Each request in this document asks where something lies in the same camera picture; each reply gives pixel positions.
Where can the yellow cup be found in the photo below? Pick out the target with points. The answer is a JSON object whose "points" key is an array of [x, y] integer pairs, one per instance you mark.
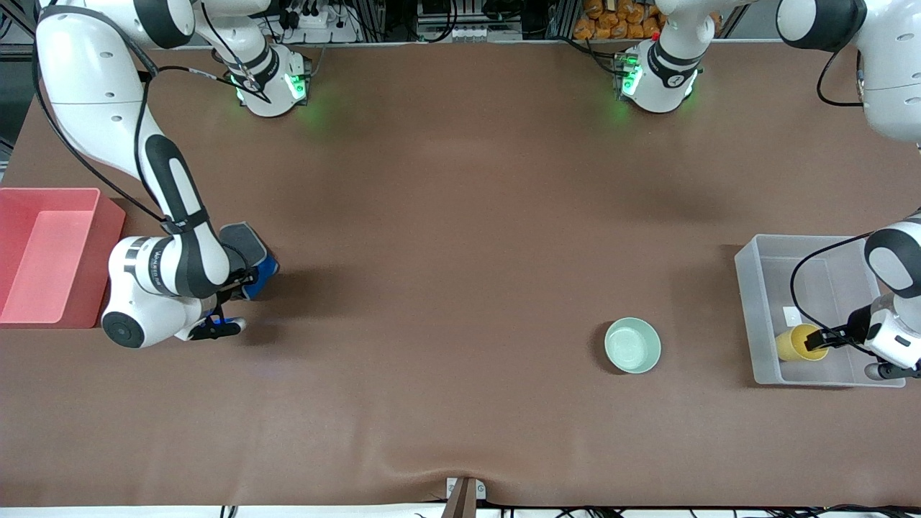
{"points": [[790, 345]]}

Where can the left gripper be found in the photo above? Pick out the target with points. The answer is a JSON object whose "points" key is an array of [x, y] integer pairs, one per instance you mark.
{"points": [[856, 323]]}

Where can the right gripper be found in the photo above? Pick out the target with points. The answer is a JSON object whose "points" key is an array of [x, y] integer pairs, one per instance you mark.
{"points": [[245, 273]]}

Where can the white power strip with plugs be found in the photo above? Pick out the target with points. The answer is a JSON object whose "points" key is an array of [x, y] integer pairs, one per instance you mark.
{"points": [[316, 20]]}

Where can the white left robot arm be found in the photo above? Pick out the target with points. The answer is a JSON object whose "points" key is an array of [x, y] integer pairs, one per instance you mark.
{"points": [[892, 72]]}

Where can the white mount bracket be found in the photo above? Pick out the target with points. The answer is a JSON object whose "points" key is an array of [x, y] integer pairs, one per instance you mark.
{"points": [[481, 489]]}

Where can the orange snack bags pile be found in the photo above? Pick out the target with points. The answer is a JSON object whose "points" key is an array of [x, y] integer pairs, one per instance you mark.
{"points": [[619, 21]]}

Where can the white socket strip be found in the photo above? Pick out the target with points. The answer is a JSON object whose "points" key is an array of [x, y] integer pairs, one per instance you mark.
{"points": [[486, 32]]}

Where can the white label sticker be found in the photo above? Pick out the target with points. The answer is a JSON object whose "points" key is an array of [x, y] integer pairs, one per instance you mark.
{"points": [[790, 314]]}

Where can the mint green bowl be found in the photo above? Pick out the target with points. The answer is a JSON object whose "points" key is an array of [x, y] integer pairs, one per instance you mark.
{"points": [[632, 345]]}

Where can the brown table cover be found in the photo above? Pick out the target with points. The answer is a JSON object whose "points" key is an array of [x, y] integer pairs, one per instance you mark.
{"points": [[460, 216]]}

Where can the clear plastic bin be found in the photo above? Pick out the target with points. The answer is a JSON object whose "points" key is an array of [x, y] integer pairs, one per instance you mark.
{"points": [[827, 280]]}

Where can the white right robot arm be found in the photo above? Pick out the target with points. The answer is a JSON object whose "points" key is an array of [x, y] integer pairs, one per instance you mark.
{"points": [[93, 93]]}

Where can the brown camera mount post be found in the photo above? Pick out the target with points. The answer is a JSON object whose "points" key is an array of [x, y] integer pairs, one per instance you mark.
{"points": [[460, 503]]}

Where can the grey and blue cloth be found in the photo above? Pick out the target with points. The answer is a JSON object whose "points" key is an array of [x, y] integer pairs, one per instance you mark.
{"points": [[248, 241]]}

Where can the pink plastic bin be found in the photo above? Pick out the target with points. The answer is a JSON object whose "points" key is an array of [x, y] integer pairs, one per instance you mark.
{"points": [[50, 266]]}

